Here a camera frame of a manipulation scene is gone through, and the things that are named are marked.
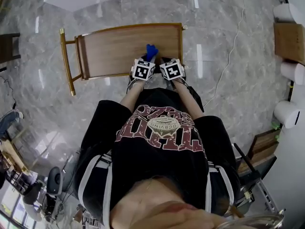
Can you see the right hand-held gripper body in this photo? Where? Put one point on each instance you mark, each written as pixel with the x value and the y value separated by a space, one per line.
pixel 172 70

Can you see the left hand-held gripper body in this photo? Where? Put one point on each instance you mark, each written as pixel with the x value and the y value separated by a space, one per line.
pixel 143 70

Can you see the blue cloth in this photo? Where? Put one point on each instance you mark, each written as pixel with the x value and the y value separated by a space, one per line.
pixel 151 50

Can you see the wooden serving cart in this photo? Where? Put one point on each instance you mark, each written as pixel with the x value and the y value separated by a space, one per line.
pixel 114 51

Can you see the person's left forearm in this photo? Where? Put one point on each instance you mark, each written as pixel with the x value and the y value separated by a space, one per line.
pixel 132 96

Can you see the person's right forearm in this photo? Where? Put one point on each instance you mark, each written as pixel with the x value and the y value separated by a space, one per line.
pixel 189 101

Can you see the person's black printed t-shirt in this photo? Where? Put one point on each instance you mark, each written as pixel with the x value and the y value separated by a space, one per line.
pixel 155 175

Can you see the green plant sprig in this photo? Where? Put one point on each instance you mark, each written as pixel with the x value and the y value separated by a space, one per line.
pixel 277 125

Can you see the brown wooden bench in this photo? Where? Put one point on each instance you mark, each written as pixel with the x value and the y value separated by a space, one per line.
pixel 264 147

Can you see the large cardboard box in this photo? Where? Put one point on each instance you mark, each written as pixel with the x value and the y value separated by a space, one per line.
pixel 289 43

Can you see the white toilet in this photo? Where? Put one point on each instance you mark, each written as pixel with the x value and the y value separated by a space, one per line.
pixel 293 73
pixel 287 13
pixel 286 114

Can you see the black metal rack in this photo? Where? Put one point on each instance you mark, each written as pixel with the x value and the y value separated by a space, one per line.
pixel 250 175

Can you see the dark wooden side table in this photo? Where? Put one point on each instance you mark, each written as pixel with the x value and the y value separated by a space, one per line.
pixel 7 49

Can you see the person's neck and chin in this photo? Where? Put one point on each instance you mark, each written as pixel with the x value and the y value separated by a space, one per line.
pixel 162 209

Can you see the black office chair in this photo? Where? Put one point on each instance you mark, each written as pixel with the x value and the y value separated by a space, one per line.
pixel 54 180

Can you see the light wooden table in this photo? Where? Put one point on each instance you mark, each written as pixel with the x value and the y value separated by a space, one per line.
pixel 12 151

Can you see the metal glasses frame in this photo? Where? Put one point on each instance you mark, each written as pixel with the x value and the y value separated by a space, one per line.
pixel 262 221

